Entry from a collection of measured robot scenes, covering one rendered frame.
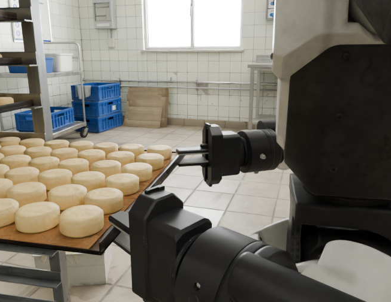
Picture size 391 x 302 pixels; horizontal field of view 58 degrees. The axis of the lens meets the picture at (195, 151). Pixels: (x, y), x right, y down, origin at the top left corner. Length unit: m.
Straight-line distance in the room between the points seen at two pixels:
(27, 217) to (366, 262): 0.35
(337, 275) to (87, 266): 1.46
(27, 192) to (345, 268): 0.40
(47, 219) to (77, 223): 0.04
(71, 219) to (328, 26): 0.33
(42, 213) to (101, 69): 5.20
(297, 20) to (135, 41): 4.99
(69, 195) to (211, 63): 4.52
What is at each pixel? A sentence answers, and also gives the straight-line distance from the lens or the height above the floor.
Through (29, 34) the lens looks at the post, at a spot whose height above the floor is 1.01.
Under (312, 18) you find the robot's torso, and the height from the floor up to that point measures 1.00.
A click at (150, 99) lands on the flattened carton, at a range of 5.11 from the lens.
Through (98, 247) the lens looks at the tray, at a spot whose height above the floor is 0.77.
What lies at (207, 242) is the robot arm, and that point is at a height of 0.81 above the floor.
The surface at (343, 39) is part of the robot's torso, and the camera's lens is 0.38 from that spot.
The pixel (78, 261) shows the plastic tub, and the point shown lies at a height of 0.12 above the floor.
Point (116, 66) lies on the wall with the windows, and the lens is 5.49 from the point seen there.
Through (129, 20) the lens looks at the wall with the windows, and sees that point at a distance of 5.39.
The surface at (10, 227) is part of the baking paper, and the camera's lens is 0.48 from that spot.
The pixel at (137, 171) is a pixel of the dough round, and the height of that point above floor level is 0.79.
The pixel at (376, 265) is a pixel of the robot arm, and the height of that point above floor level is 0.83.
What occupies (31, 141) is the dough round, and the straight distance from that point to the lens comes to 0.83.
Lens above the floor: 0.97
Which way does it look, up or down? 15 degrees down
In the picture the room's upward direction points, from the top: straight up
